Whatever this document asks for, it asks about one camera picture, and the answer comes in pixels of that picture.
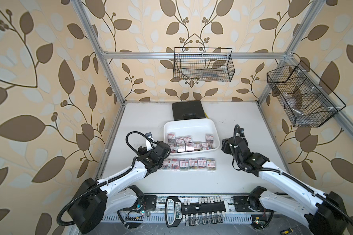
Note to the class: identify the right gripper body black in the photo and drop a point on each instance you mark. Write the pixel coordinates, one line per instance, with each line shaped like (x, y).
(227, 150)

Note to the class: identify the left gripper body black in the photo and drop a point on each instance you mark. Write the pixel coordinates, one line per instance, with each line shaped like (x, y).
(143, 152)

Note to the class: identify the paper clip box removed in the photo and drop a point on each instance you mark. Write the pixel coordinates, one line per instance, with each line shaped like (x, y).
(202, 163)
(193, 164)
(166, 165)
(175, 164)
(211, 165)
(184, 164)

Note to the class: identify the white plastic storage tray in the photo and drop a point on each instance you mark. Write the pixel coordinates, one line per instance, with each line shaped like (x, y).
(197, 129)

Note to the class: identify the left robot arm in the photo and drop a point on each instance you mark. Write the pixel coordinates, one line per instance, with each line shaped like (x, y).
(96, 199)

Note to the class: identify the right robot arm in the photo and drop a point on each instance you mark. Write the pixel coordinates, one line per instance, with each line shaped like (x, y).
(323, 213)

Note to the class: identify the black socket set holder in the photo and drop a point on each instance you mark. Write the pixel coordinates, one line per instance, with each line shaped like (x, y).
(205, 211)

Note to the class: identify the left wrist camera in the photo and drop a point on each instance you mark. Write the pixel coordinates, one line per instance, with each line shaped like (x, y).
(149, 136)

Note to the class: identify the black wire basket right wall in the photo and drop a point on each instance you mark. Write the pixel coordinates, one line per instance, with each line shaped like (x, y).
(306, 98)

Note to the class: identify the black wire basket wall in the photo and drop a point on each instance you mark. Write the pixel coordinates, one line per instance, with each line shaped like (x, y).
(203, 64)
(306, 98)

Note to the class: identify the black wire basket back wall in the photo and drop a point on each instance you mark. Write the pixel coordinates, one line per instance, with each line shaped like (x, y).
(203, 64)

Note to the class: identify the yellow handled screwdriver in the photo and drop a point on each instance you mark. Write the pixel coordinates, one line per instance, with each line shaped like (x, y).
(288, 231)

